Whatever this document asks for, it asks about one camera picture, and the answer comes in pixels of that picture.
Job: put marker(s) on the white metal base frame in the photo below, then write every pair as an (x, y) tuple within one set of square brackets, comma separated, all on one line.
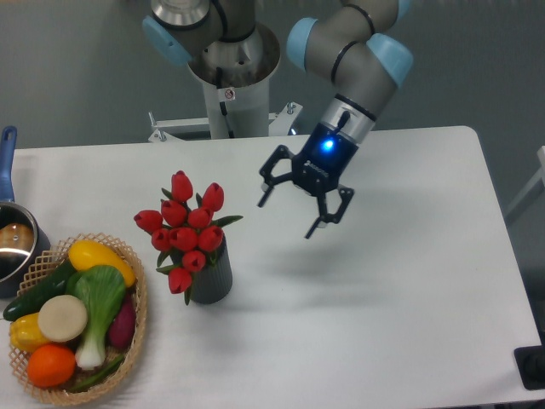
[(278, 124)]

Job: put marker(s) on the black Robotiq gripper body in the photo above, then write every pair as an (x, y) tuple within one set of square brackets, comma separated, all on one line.
[(323, 158)]

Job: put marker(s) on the yellow bell pepper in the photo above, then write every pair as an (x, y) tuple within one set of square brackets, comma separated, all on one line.
[(26, 335)]

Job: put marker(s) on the green chili pepper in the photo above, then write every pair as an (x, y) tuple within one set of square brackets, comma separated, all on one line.
[(98, 377)]

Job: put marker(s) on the blue handled saucepan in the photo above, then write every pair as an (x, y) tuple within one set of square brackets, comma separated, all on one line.
[(22, 240)]

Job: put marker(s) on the green bok choy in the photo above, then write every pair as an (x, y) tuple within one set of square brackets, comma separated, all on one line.
[(101, 289)]

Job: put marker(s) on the black device at edge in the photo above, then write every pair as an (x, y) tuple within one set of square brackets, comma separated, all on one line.
[(530, 363)]

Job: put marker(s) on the dark grey ribbed vase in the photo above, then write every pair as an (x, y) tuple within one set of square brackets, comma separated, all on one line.
[(209, 285)]

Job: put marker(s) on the red tulip bouquet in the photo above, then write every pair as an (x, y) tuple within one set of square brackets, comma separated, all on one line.
[(186, 223)]

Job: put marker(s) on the dark green cucumber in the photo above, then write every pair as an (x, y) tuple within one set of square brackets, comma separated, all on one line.
[(31, 301)]

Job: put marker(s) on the orange fruit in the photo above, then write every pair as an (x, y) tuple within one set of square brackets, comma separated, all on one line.
[(51, 365)]

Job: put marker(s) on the woven wicker basket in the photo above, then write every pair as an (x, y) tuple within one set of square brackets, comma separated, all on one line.
[(58, 395)]

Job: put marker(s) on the purple sweet potato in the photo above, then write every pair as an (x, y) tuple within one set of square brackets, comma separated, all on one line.
[(122, 329)]

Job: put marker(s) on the yellow squash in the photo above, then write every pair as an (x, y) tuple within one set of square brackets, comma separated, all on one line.
[(85, 254)]

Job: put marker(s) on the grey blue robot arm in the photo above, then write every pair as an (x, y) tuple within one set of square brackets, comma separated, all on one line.
[(351, 49)]

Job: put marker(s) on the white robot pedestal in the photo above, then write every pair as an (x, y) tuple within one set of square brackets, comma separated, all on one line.
[(235, 77)]

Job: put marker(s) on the beige round bun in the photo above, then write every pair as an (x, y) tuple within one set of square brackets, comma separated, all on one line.
[(62, 318)]

